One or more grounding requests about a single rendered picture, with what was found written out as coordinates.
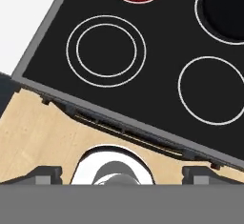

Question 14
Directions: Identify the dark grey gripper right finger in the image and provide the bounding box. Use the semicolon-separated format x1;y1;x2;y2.
181;166;244;186

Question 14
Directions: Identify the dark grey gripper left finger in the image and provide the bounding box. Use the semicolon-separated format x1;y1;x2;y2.
0;165;63;186

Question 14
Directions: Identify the white and grey round thing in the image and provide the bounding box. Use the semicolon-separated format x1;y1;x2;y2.
70;144;156;186

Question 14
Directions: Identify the dark grey cupboard front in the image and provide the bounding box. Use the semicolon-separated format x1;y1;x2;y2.
0;71;22;118

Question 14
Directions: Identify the black glass hob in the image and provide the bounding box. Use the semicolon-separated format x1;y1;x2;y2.
10;0;244;173

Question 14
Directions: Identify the black round pan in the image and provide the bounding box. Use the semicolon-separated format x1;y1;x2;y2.
201;0;244;43

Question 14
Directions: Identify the dark oven door handle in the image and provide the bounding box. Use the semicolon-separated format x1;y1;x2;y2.
73;112;185;157

